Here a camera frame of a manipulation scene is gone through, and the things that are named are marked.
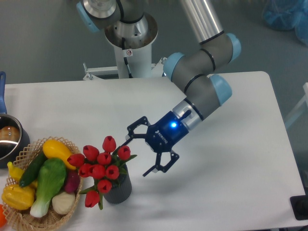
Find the white garlic bulb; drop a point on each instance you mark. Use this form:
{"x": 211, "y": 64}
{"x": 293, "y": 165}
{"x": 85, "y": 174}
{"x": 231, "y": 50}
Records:
{"x": 63, "y": 202}

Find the white frame at right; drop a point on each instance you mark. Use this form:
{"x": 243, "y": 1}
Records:
{"x": 298, "y": 109}

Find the purple radish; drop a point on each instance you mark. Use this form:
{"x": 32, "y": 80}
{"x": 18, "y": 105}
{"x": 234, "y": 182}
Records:
{"x": 72, "y": 182}

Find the orange fruit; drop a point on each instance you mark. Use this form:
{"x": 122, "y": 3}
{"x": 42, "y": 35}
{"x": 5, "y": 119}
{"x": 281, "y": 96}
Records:
{"x": 3, "y": 220}

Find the green cucumber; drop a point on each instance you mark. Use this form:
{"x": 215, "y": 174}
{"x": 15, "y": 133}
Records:
{"x": 32, "y": 171}

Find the green bok choy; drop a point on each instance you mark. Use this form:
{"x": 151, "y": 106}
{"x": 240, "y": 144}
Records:
{"x": 51, "y": 178}

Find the black device at edge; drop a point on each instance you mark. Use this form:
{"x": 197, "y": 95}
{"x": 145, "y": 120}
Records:
{"x": 300, "y": 206}

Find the blue handled saucepan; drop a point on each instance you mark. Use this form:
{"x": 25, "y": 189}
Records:
{"x": 13, "y": 137}

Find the dark grey ribbed vase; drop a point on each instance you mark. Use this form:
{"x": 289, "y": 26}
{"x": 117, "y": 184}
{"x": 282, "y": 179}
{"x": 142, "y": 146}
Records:
{"x": 120, "y": 190}

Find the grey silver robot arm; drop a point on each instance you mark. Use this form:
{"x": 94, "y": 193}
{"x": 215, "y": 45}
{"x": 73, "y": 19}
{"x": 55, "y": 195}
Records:
{"x": 194, "y": 75}

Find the yellow bell pepper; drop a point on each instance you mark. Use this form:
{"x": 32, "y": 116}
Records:
{"x": 20, "y": 198}

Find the blue plastic bag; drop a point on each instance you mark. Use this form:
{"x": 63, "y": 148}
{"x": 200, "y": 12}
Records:
{"x": 286, "y": 15}

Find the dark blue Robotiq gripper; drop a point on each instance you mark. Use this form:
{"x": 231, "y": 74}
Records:
{"x": 166, "y": 133}

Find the yellow squash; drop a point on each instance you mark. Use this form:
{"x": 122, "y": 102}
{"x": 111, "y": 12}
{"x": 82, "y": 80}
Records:
{"x": 61, "y": 149}

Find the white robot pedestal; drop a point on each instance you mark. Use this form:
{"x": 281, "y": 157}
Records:
{"x": 132, "y": 44}

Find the red tulip bouquet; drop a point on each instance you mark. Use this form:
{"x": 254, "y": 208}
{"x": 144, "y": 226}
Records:
{"x": 104, "y": 167}

